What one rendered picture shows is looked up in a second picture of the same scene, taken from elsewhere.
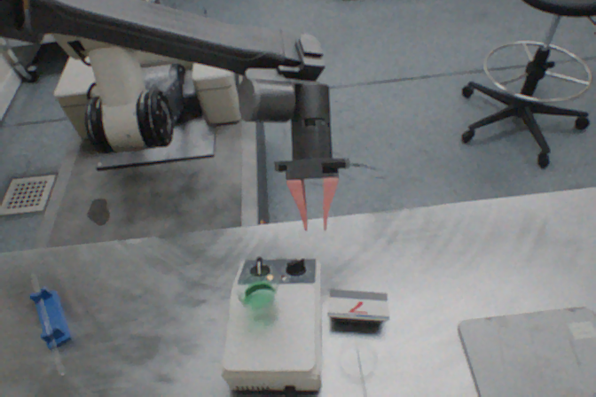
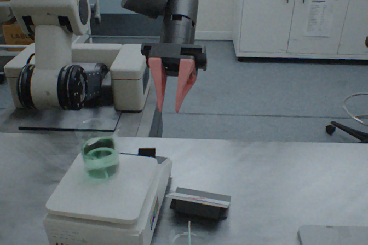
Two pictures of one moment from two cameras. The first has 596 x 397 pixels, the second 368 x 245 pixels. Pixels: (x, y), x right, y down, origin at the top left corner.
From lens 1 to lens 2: 28 cm
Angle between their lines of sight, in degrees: 19
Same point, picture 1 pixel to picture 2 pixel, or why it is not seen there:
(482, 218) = (329, 154)
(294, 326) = (128, 185)
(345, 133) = not seen: hidden behind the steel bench
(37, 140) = not seen: outside the picture
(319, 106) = (187, 7)
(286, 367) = (107, 214)
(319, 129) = (184, 24)
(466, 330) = (306, 233)
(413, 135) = not seen: hidden behind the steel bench
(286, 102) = not seen: outside the picture
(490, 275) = (334, 195)
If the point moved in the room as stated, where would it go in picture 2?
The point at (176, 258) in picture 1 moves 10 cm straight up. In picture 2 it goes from (45, 149) to (34, 104)
